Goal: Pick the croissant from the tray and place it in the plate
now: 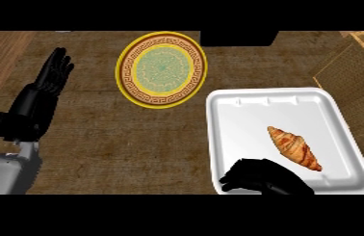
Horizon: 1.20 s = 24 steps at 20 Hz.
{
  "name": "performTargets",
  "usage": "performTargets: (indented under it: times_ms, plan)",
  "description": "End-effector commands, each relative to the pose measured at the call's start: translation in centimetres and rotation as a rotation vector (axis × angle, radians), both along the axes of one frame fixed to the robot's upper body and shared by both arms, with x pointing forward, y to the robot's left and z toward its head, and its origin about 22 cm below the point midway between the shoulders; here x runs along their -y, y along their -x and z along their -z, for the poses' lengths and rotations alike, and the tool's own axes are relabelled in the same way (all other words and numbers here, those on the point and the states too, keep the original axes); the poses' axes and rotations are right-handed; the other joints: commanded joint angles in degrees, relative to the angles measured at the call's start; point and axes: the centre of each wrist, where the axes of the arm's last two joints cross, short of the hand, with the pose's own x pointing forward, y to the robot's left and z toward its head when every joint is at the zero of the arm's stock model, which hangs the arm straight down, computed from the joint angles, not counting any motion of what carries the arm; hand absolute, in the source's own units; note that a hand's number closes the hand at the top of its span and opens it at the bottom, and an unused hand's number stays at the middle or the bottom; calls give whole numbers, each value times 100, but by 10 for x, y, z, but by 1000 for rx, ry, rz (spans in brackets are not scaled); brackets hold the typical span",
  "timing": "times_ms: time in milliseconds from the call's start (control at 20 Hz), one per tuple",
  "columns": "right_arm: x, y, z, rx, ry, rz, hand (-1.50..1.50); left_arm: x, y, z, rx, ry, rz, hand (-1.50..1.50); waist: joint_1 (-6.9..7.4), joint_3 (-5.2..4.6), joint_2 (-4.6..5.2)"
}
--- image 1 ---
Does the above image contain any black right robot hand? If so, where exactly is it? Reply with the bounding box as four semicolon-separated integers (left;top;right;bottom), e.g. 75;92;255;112
218;158;315;196

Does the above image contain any white tray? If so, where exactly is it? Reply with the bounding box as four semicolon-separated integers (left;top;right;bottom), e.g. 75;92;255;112
205;87;364;196

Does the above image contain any yellow rimmed patterned plate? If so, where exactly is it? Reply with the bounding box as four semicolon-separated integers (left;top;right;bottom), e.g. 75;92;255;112
115;31;209;110

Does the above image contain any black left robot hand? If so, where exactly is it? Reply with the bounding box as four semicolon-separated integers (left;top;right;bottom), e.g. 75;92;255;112
0;46;75;143

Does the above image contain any golden brown croissant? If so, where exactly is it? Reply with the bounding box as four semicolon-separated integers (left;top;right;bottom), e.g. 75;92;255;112
265;125;324;172

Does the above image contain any tan woven basket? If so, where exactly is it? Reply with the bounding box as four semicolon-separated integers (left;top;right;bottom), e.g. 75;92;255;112
311;31;364;103

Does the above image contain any black box appliance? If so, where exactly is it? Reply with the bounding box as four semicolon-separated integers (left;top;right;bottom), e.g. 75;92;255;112
199;30;280;47

